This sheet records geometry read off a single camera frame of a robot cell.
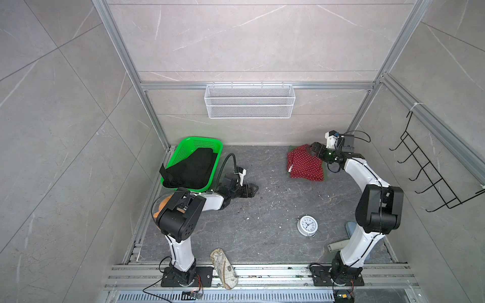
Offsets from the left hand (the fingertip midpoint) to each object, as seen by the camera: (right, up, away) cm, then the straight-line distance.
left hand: (255, 185), depth 95 cm
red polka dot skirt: (+27, +10, +10) cm, 30 cm away
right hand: (+30, +18, 0) cm, 35 cm away
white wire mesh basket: (-3, +45, +5) cm, 45 cm away
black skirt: (-36, +6, +13) cm, 39 cm away
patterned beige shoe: (-13, -31, -22) cm, 40 cm away
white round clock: (+23, -17, -11) cm, 31 cm away
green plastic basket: (-40, +22, +17) cm, 49 cm away
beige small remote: (+34, -24, -16) cm, 45 cm away
